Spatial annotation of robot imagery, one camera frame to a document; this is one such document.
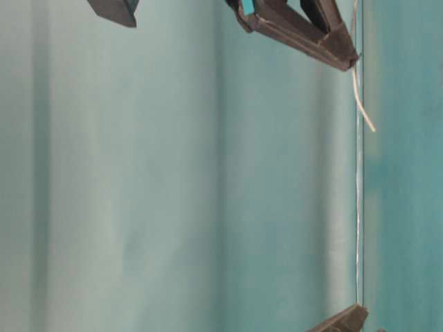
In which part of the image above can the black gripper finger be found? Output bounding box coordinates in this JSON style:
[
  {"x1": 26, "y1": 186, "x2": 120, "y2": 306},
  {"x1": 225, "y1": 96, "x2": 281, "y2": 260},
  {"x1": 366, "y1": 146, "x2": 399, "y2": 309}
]
[
  {"x1": 309, "y1": 304, "x2": 369, "y2": 332},
  {"x1": 88, "y1": 0, "x2": 139, "y2": 28},
  {"x1": 226, "y1": 0, "x2": 359, "y2": 72}
]

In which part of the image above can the thin white wire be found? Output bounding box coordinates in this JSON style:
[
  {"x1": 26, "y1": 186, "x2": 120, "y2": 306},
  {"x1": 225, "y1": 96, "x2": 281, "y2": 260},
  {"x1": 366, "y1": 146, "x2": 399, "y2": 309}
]
[{"x1": 348, "y1": 0, "x2": 377, "y2": 133}]

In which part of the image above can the clear acrylic panel edge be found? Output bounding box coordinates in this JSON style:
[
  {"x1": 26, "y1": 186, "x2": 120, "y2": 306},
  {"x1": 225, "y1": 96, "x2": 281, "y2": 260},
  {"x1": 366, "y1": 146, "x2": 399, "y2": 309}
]
[{"x1": 354, "y1": 0, "x2": 365, "y2": 332}]

